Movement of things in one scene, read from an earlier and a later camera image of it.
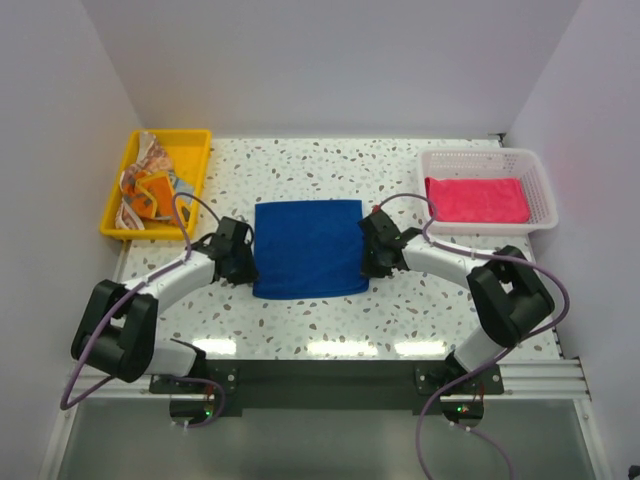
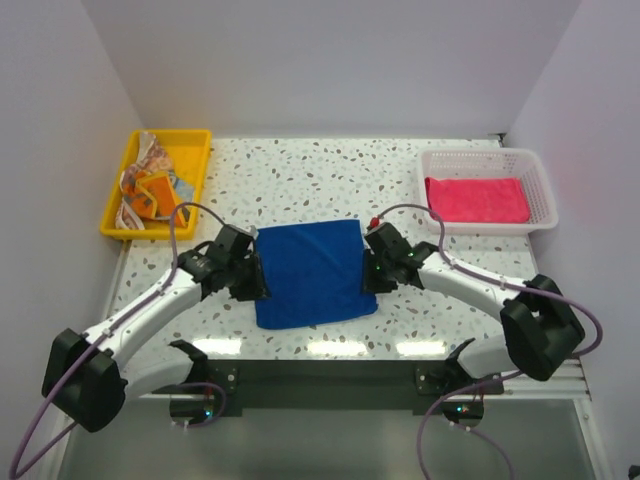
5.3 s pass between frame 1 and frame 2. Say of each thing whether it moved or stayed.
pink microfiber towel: stayed
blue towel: moved
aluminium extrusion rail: stayed
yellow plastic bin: stayed
